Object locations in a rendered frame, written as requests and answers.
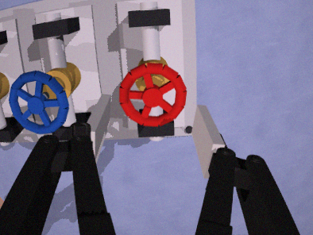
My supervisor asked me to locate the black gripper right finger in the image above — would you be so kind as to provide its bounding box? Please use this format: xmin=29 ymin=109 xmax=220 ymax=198
xmin=191 ymin=105 xmax=300 ymax=235

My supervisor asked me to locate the valve with blue handwheel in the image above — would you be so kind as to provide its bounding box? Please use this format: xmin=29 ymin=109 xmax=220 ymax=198
xmin=9 ymin=5 xmax=102 ymax=141

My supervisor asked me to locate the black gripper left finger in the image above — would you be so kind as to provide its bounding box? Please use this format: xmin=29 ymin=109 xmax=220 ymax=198
xmin=0 ymin=94 xmax=116 ymax=235

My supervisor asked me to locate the grey pipe valve with black end clamps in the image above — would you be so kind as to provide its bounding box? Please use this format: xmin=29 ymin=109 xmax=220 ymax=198
xmin=0 ymin=19 xmax=37 ymax=146

